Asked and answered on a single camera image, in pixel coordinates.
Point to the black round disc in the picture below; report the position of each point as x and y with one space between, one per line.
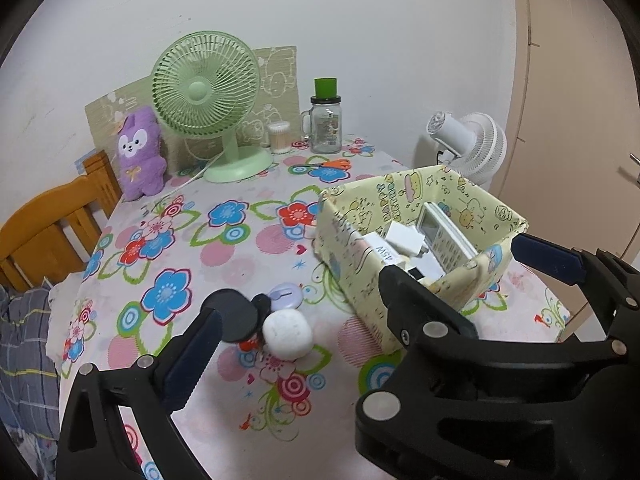
227 315

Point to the white earbuds case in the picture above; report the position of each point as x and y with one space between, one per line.
287 332

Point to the white standing fan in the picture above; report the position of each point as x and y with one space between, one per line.
480 150

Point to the cotton swab container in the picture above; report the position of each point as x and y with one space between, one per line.
279 140

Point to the white rectangular power bank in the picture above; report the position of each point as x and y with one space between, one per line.
380 250

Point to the white plug charger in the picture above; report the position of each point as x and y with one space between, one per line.
402 237

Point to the grey plaid blanket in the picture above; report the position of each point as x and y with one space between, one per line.
25 360

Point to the beige wardrobe door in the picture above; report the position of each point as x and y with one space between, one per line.
575 135

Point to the white remote control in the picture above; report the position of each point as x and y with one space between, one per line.
445 240

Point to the floral tablecloth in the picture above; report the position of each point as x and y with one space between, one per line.
210 260

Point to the green desk fan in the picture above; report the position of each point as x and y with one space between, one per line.
200 90

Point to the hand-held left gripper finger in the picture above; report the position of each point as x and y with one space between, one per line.
192 360

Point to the yellow cartoon-print box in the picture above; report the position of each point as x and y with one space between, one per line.
350 260

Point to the white adapter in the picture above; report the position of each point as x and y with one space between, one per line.
425 266

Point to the wooden chair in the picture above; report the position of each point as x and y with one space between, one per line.
45 225

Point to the lavender round hook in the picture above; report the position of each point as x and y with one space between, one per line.
286 296

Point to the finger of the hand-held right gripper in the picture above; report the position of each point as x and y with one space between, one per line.
547 257
425 315

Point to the cartoon-print cardboard panel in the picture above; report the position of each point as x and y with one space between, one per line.
277 80

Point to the glass jar with green lid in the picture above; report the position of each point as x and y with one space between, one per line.
326 130

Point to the purple plush toy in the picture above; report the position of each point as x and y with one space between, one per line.
137 160

